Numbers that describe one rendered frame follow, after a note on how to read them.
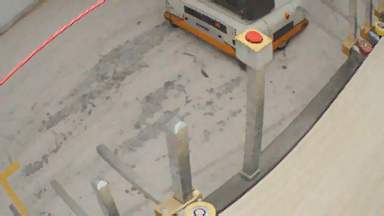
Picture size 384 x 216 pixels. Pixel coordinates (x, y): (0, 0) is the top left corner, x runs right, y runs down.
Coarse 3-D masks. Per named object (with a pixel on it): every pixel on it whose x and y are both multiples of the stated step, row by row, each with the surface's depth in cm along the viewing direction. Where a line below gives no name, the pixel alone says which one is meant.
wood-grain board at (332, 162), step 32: (352, 96) 180; (320, 128) 171; (352, 128) 169; (288, 160) 164; (320, 160) 162; (352, 160) 160; (256, 192) 157; (288, 192) 155; (320, 192) 153; (352, 192) 150
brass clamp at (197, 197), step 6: (198, 192) 166; (168, 198) 164; (174, 198) 164; (192, 198) 164; (198, 198) 165; (162, 204) 162; (168, 204) 162; (174, 204) 162; (180, 204) 162; (186, 204) 162; (156, 210) 161; (168, 210) 161; (174, 210) 161; (180, 210) 162
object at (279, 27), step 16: (176, 0) 326; (192, 0) 321; (208, 0) 321; (288, 0) 325; (176, 16) 336; (224, 16) 309; (240, 16) 309; (272, 16) 312; (288, 16) 317; (192, 32) 332; (208, 32) 322; (240, 32) 302; (272, 32) 314; (288, 32) 328; (224, 48) 319; (272, 48) 320
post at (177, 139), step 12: (180, 120) 144; (168, 132) 144; (180, 132) 143; (168, 144) 148; (180, 144) 146; (168, 156) 151; (180, 156) 148; (180, 168) 151; (180, 180) 154; (180, 192) 159; (192, 192) 162
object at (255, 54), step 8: (240, 40) 149; (248, 40) 149; (264, 40) 149; (240, 48) 151; (248, 48) 148; (256, 48) 147; (264, 48) 148; (240, 56) 153; (248, 56) 150; (256, 56) 148; (264, 56) 150; (272, 56) 153; (248, 64) 152; (256, 64) 150; (264, 64) 152
